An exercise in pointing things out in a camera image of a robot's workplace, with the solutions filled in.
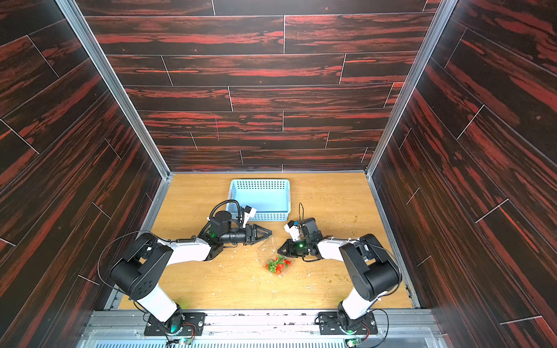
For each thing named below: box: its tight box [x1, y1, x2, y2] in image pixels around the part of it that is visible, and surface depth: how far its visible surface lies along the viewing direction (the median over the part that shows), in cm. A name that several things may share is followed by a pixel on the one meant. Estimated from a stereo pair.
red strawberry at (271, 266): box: [265, 260, 277, 272], surface depth 86 cm
